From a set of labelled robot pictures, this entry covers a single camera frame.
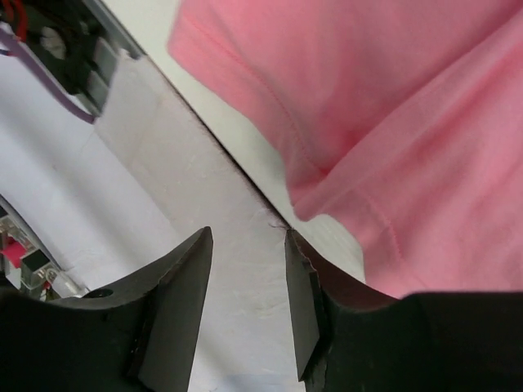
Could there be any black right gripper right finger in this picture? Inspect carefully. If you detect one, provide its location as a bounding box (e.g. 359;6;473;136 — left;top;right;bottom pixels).
285;230;522;391

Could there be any pink t-shirt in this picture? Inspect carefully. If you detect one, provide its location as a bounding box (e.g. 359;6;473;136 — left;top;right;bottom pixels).
168;1;522;297

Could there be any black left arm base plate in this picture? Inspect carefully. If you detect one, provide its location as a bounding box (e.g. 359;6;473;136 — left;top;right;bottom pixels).
1;1;144;123

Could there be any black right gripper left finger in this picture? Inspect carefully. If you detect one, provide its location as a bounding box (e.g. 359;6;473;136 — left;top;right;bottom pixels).
1;227;213;391

